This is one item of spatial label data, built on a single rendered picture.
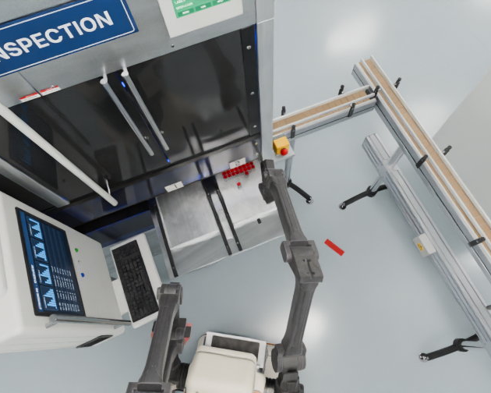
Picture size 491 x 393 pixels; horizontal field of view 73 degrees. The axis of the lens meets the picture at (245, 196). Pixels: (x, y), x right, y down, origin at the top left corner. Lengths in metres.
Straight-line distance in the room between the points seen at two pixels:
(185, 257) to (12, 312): 0.80
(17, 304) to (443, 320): 2.47
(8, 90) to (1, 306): 0.61
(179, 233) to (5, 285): 0.83
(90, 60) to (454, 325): 2.61
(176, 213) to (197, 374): 0.90
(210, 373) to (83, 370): 1.77
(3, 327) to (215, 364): 0.63
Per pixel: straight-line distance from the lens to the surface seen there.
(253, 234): 1.70
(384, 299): 2.66
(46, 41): 1.01
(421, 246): 2.25
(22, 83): 1.10
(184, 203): 1.81
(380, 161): 2.35
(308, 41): 3.70
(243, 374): 1.17
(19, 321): 1.21
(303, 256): 1.05
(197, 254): 1.72
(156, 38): 1.03
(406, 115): 2.09
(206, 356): 1.21
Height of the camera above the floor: 2.52
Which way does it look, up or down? 68 degrees down
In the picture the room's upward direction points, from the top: 10 degrees counter-clockwise
